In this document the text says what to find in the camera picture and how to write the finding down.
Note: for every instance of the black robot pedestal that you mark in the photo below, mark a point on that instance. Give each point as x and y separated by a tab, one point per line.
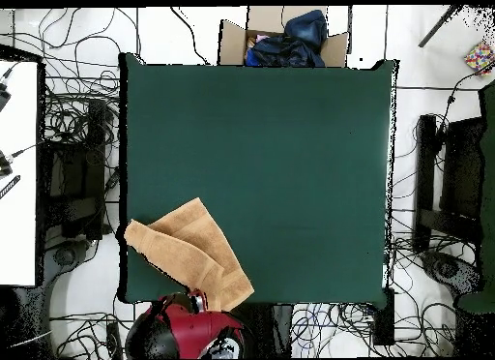
270	329

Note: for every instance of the dark blue clothing pile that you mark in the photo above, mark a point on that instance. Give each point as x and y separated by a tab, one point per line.
294	42

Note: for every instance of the black equipment stand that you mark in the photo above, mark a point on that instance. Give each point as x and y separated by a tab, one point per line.
73	182
460	162

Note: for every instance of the brown cardboard box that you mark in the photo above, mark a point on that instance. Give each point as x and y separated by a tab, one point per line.
232	42

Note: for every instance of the green covered side table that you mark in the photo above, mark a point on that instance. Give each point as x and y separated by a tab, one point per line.
488	220

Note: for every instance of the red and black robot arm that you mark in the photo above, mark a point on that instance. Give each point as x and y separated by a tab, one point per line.
193	329

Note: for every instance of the dark metal bar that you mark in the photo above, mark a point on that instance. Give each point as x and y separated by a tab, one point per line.
439	27

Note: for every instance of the orange terry towel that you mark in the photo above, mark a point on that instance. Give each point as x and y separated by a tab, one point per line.
185	247

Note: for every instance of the multicoloured patterned bundle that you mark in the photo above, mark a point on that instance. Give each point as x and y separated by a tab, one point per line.
480	58

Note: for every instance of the dark green table cloth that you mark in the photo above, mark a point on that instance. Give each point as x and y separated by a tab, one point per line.
270	143

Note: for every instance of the white desk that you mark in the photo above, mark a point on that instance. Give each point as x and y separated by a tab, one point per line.
17	220

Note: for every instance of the black power strip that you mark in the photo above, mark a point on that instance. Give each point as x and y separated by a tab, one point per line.
114	340

